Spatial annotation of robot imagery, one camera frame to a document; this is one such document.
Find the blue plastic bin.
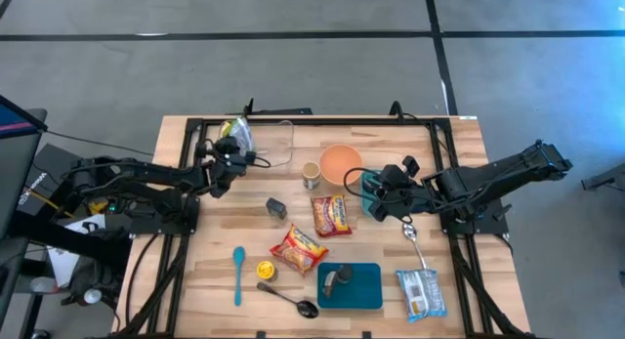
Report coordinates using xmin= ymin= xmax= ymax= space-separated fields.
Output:
xmin=316 ymin=261 xmax=384 ymax=311

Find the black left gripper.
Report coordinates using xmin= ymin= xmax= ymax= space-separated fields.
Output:
xmin=210 ymin=136 xmax=258 ymax=198

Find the green snack packet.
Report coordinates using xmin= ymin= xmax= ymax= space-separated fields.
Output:
xmin=229 ymin=116 xmax=257 ymax=155

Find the black stand beam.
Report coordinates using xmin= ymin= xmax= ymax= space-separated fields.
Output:
xmin=9 ymin=209 xmax=133 ymax=272

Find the yellow cable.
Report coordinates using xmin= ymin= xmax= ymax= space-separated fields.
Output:
xmin=41 ymin=190 xmax=74 ymax=218

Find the orange plastic bowl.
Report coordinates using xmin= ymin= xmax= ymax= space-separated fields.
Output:
xmin=318 ymin=143 xmax=365 ymax=187

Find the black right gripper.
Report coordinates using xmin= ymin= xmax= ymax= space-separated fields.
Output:
xmin=364 ymin=155 xmax=431 ymax=222

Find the small teal plastic bin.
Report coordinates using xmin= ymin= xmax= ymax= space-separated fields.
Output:
xmin=359 ymin=168 xmax=395 ymax=218

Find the silver metal spoon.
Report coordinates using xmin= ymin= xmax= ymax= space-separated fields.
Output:
xmin=401 ymin=223 xmax=430 ymax=273

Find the black equipment case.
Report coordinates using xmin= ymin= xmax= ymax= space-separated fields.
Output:
xmin=19 ymin=142 xmax=104 ymax=218

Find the black monitor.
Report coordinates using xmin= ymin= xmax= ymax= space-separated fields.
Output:
xmin=0 ymin=94 xmax=49 ymax=240

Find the black floor cable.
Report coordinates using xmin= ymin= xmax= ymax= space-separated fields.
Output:
xmin=46 ymin=130 xmax=155 ymax=157

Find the brown spice can yellow lid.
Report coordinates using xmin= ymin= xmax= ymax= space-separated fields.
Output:
xmin=256 ymin=260 xmax=280 ymax=283

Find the white paper sheet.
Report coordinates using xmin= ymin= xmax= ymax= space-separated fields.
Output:
xmin=47 ymin=213 xmax=107 ymax=287

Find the brown taco mix packet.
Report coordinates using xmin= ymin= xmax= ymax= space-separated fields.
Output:
xmin=322 ymin=269 xmax=341 ymax=300

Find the red ramen noodle packet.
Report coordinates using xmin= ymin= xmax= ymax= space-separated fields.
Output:
xmin=310 ymin=193 xmax=354 ymax=239
xmin=269 ymin=224 xmax=330 ymax=276

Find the white blue noodle packet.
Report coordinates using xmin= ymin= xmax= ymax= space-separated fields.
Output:
xmin=395 ymin=268 xmax=448 ymax=324

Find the blue plastic spoon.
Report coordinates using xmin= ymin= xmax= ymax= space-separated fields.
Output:
xmin=231 ymin=245 xmax=247 ymax=308

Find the black aluminium table frame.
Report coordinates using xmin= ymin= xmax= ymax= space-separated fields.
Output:
xmin=114 ymin=114 xmax=538 ymax=339

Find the green spice tin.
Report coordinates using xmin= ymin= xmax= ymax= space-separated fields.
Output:
xmin=265 ymin=196 xmax=288 ymax=221

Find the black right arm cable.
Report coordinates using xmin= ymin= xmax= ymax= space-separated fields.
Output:
xmin=343 ymin=166 xmax=387 ymax=206

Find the clear plastic container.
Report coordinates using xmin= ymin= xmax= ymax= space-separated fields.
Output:
xmin=214 ymin=118 xmax=296 ymax=170

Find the beige paper cup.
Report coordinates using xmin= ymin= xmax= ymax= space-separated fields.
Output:
xmin=301 ymin=160 xmax=322 ymax=191

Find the dark shiny metal spoon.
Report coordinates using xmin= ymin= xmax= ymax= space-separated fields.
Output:
xmin=256 ymin=280 xmax=320 ymax=319

